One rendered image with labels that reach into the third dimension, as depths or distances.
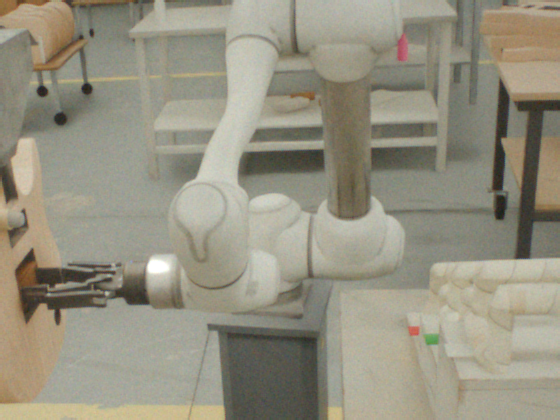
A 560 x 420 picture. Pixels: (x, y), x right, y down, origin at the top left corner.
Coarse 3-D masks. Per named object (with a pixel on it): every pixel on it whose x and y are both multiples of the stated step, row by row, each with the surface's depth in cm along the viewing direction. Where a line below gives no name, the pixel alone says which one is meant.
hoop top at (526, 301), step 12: (492, 300) 100; (504, 300) 100; (516, 300) 99; (528, 300) 99; (540, 300) 99; (552, 300) 99; (516, 312) 100; (528, 312) 100; (540, 312) 100; (552, 312) 100
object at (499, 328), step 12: (492, 312) 101; (504, 312) 100; (492, 324) 101; (504, 324) 100; (492, 336) 102; (504, 336) 101; (492, 348) 102; (504, 348) 102; (504, 360) 103; (492, 372) 104; (504, 372) 104
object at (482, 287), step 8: (480, 280) 108; (488, 280) 107; (480, 288) 108; (488, 288) 108; (496, 288) 108; (472, 296) 110; (480, 296) 109; (488, 296) 108; (472, 304) 110; (480, 304) 109; (472, 312) 111; (480, 312) 109
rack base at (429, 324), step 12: (420, 324) 134; (432, 324) 131; (420, 336) 135; (420, 348) 135; (432, 348) 125; (420, 360) 135; (432, 360) 123; (432, 372) 124; (432, 384) 124; (432, 396) 124; (432, 408) 125
